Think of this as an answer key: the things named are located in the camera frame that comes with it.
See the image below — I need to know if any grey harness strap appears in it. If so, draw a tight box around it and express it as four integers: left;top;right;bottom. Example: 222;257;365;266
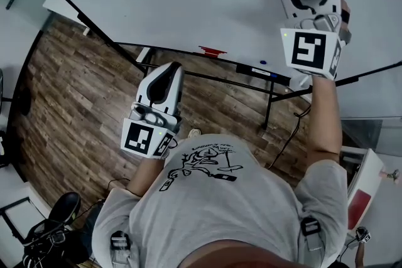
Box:
109;230;133;268
300;217;324;252

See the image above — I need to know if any person's right hand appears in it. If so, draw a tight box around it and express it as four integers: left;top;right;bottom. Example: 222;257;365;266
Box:
340;0;352;38

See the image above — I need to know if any red mat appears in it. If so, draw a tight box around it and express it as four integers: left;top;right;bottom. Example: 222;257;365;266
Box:
347;190;375;230

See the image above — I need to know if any white side table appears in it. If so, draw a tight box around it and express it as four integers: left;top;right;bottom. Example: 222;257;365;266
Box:
340;146;386;230

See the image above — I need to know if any black office chair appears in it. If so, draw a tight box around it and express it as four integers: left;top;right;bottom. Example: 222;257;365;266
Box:
21;191;83;268

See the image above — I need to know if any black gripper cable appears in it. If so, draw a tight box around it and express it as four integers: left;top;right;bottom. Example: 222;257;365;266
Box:
266;105;312;169

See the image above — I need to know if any person's left forearm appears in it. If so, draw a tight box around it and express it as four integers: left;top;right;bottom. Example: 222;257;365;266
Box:
126;155;168;198

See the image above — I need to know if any black framed glass door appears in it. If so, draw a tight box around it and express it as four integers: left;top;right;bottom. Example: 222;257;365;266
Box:
0;196;36;245

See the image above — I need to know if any person's right forearm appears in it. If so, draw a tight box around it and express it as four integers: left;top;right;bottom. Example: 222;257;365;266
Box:
306;74;344;164

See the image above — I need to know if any red magnetic holder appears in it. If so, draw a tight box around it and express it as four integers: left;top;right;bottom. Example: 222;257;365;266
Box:
198;45;228;58

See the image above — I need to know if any white marker pen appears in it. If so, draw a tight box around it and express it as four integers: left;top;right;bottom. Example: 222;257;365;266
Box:
289;71;312;92

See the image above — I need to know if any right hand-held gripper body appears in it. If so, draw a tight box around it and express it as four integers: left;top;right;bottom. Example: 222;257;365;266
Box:
280;12;352;82

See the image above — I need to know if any white desk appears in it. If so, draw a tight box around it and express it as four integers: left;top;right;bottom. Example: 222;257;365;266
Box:
42;0;92;38

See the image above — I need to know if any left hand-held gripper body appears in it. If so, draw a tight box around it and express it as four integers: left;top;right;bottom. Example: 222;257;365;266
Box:
120;101;183;160

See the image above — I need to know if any person's grey printed t-shirt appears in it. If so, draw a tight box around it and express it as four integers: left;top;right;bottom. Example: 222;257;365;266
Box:
90;134;350;268

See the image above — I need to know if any black floor cable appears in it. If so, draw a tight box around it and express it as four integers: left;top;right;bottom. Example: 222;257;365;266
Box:
108;178;132;191

